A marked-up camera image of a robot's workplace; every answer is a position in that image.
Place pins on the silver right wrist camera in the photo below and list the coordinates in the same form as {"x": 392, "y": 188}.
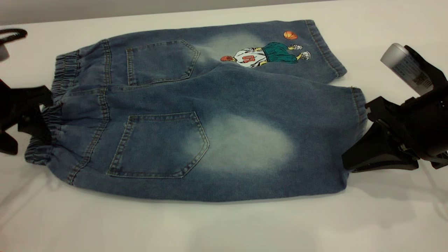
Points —
{"x": 406, "y": 68}

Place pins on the blue denim shorts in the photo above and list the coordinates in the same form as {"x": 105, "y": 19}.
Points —
{"x": 245, "y": 101}

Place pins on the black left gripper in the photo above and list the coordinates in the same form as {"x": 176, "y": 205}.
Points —
{"x": 17, "y": 101}

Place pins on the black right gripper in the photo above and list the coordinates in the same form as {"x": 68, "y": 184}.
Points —
{"x": 427, "y": 122}

